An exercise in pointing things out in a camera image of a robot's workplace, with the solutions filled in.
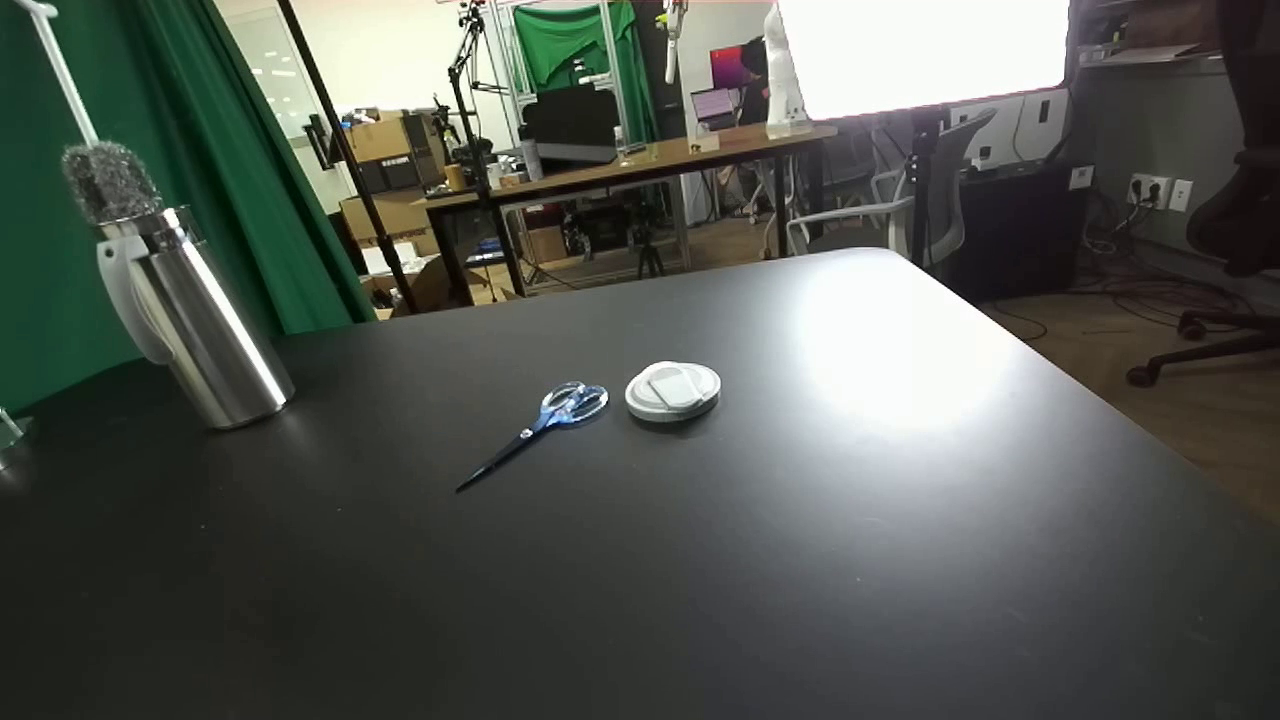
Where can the stainless steel flask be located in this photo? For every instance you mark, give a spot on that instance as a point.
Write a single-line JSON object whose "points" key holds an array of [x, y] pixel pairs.
{"points": [[182, 317]]}

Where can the white bottle brush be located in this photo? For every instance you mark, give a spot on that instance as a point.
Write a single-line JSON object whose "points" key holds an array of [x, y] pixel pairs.
{"points": [[104, 176]]}

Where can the white round flask lid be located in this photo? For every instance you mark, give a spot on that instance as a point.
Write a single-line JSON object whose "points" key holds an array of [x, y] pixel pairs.
{"points": [[673, 395]]}

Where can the wooden background desk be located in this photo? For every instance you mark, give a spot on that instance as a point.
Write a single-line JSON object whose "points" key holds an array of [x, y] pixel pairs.
{"points": [[630, 168]]}

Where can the bright studio light panel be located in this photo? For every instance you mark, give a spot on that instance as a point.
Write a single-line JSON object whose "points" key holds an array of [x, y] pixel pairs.
{"points": [[860, 57]]}

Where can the green backdrop curtain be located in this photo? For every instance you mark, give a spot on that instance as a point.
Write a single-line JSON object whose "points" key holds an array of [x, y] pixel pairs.
{"points": [[119, 114]]}

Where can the black office chair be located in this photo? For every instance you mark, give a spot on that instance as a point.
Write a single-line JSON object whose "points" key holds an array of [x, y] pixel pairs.
{"points": [[1243, 222]]}

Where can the blue handled scissors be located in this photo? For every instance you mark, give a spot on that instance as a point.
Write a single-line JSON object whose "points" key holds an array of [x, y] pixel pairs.
{"points": [[564, 407]]}

